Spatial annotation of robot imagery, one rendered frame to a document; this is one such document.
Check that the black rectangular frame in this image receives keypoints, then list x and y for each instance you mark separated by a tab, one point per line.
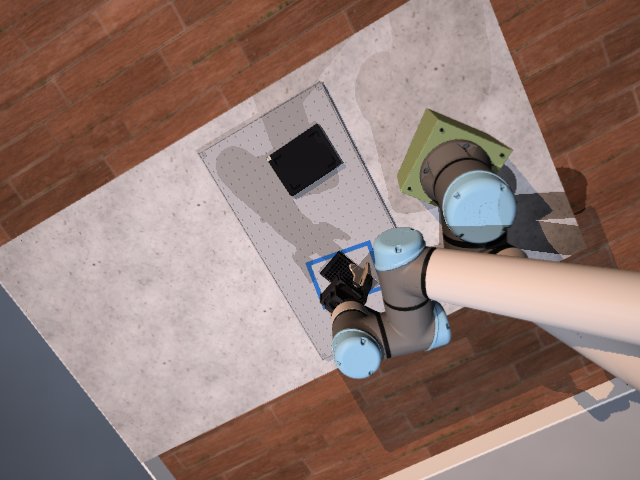
303	160

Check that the blue tape outline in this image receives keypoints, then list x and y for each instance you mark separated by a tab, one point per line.
308	264

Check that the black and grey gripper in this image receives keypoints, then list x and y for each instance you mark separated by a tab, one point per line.
362	279

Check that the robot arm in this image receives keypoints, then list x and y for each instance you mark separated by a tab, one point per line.
478	270

